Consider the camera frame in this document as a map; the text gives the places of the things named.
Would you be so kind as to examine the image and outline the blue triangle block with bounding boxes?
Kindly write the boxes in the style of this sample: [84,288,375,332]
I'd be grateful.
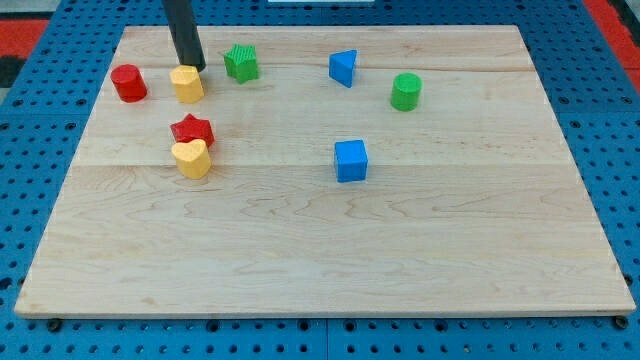
[328,49,358,88]

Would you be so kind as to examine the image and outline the green star block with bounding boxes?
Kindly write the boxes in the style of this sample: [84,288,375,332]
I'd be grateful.
[224,44,259,84]

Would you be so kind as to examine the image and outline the green cylinder block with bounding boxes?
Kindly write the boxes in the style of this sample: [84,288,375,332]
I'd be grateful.
[390,72,422,112]

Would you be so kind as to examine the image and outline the yellow heart block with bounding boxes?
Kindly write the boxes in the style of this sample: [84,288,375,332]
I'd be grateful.
[171,139,212,179]

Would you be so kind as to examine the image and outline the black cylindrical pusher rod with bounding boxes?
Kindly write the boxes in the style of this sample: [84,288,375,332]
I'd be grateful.
[162,0,206,72]

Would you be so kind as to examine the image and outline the light wooden board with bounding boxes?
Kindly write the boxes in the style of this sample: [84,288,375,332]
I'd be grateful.
[15,25,636,319]

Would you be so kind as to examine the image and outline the blue cube block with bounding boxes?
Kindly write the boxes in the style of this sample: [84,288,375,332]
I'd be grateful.
[334,139,368,183]

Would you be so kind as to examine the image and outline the red star block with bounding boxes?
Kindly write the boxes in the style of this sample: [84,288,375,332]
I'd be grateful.
[169,113,215,147]

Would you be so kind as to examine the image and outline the yellow pentagon block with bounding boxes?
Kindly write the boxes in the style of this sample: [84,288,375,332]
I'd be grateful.
[169,65,205,104]

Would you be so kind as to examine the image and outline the red cylinder block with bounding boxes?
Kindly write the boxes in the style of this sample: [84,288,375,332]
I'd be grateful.
[110,64,147,103]

